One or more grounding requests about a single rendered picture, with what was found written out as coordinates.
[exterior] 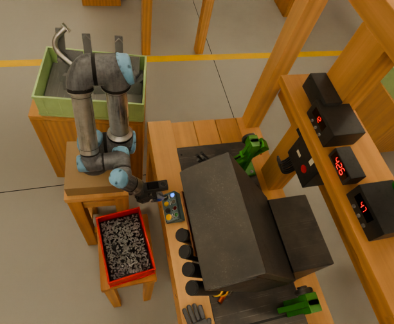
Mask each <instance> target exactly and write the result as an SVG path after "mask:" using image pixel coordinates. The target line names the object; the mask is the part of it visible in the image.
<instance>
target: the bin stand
mask: <svg viewBox="0 0 394 324"><path fill-rule="evenodd" d="M142 217H143V222H144V225H145V229H146V232H147V237H148V241H149V244H150V249H151V252H152V256H153V259H154V254H153V249H152V241H151V236H150V228H149V223H148V215H147V214H143V215H142ZM97 237H98V256H99V267H100V287H101V292H103V293H105V295H106V296H107V297H108V299H109V301H110V302H111V304H112V306H113V307H114V308H115V307H121V299H120V295H119V294H118V291H117V289H118V288H122V287H128V286H131V285H137V284H143V301H148V300H150V299H151V296H152V291H153V288H154V284H155V282H157V275H156V271H155V270H154V272H155V274H152V275H149V276H146V277H143V278H140V279H137V280H133V281H131V282H127V283H123V284H121V285H117V286H114V287H111V288H110V287H109V285H108V282H107V275H106V272H105V266H104V261H103V255H102V249H101V245H100V239H99V234H98V228H97Z"/></svg>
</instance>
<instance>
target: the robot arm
mask: <svg viewBox="0 0 394 324"><path fill-rule="evenodd" d="M133 84H134V75H133V71H132V64H131V60H130V56H129V55H128V54H127V53H118V52H116V53H84V54H82V55H80V56H78V57H77V58H76V59H75V60H74V61H73V62H72V64H71V65H70V67H69V69H68V72H67V76H66V89H67V93H68V94H70V95H71V102H72V106H73V113H74V117H75V125H76V132H77V136H78V137H77V147H78V149H79V152H80V155H77V157H76V165H77V169H78V171H79V172H84V173H85V174H87V175H90V176H98V175H100V174H103V173H104V172H106V171H107V170H113V171H112V172H111V173H110V176H109V182H110V184H112V185H113V186H115V187H117V188H119V189H122V190H124V191H126V192H128V193H129V195H135V198H136V200H137V202H139V203H141V204H145V203H147V202H149V201H150V200H151V199H152V201H151V202H152V203H154V202H159V201H162V200H164V198H165V197H164V195H163V193H162V191H165V190H168V182H167V180H160V181H152V182H147V183H144V182H143V181H142V180H141V179H139V178H137V177H135V176H133V175H132V170H131V164H130V154H133V153H134V152H135V150H136V133H135V131H134V130H132V129H131V127H129V110H128V97H127V92H128V91H129V90H130V87H131V85H133ZM93 86H101V88H102V90H103V91H104V92H105V94H106V100H107V110H108V116H109V126H110V127H109V128H108V130H107V132H100V131H99V130H97V129H96V124H95V118H94V109H93V100H92V93H93V91H94V87H93ZM137 197H138V198H137Z"/></svg>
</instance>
